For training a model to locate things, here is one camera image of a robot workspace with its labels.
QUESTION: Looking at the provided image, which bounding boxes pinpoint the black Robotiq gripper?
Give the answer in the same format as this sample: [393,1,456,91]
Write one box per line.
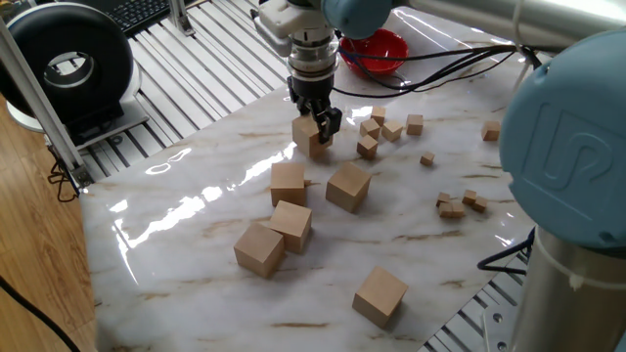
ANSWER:
[287,72,343,146]

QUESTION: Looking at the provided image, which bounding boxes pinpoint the large wooden cube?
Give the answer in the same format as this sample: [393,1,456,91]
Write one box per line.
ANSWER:
[351,265,409,330]
[267,199,313,255]
[233,222,286,280]
[269,161,307,207]
[325,161,373,214]
[291,114,335,159]

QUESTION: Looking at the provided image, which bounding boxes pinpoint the red glossy bowl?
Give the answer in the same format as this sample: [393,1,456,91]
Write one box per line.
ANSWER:
[339,27,410,78]

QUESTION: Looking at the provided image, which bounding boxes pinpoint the black computer keyboard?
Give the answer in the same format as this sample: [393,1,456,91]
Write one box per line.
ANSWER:
[72,0,197,36]

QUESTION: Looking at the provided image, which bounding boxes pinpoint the white marble pattern board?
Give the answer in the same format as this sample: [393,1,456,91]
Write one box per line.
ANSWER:
[79,7,537,352]

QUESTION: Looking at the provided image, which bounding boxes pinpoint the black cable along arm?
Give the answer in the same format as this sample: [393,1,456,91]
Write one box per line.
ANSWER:
[332,41,542,99]

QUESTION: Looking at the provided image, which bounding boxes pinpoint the short aluminium bracket post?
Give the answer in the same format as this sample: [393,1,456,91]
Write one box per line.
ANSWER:
[167,0,197,38]

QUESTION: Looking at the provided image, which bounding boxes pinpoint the black ring shaped device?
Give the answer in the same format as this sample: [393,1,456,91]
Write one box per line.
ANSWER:
[0,2,151,148]

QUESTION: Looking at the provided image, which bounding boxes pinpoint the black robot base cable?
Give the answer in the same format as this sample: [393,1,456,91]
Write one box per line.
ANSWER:
[476,227,537,273]

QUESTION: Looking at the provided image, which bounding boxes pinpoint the slanted aluminium frame post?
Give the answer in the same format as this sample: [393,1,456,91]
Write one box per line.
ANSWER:
[0,19,95,190]

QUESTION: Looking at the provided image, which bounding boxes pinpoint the black floor cable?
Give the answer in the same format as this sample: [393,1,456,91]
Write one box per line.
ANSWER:
[0,275,82,352]

